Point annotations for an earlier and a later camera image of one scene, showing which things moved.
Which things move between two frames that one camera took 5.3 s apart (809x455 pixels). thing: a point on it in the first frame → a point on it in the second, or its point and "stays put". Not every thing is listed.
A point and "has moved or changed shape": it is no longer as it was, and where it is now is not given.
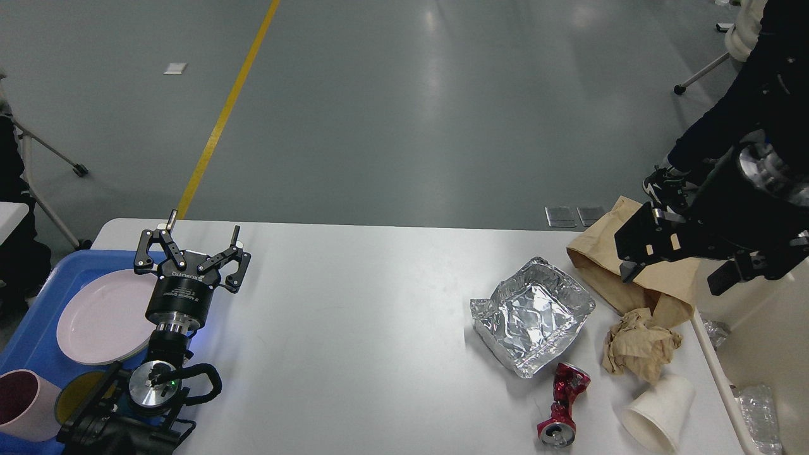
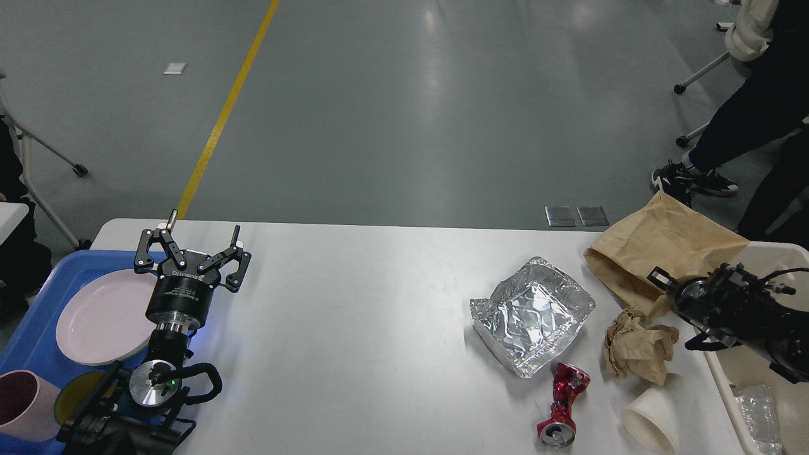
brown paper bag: (666, 287) has moved or changed shape
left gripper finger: (144, 263) stays put
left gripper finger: (233, 282) stays put
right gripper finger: (647, 236) → (660, 277)
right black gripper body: (734, 217) → (698, 299)
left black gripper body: (180, 299) stays put
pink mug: (28, 410) stays put
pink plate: (104, 321) stays put
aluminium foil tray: (531, 315) stays put
